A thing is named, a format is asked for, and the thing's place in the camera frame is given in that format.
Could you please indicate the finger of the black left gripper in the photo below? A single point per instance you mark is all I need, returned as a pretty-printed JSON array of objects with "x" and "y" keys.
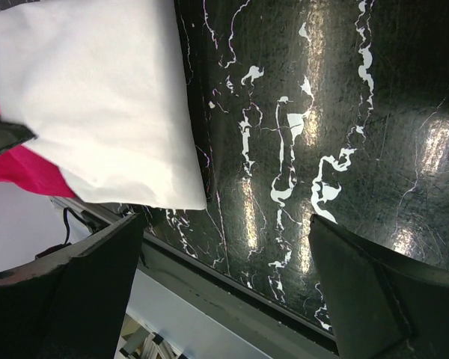
[{"x": 12, "y": 135}]

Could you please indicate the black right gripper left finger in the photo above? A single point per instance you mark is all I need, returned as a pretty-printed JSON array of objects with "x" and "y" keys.
[{"x": 71, "y": 303}]

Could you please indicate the aluminium rail frame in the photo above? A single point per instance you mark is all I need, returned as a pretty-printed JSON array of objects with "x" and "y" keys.
[{"x": 96, "y": 215}]

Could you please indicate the magenta folded t shirt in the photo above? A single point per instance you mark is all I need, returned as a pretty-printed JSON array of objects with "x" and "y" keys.
[{"x": 32, "y": 173}]

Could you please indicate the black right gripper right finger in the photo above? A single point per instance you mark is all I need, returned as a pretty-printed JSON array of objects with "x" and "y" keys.
[{"x": 381, "y": 304}]

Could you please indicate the white t shirt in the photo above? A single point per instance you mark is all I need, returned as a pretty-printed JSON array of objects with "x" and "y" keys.
[{"x": 101, "y": 84}]

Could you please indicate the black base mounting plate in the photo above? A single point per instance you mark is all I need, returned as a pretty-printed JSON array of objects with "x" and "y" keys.
[{"x": 268, "y": 327}]

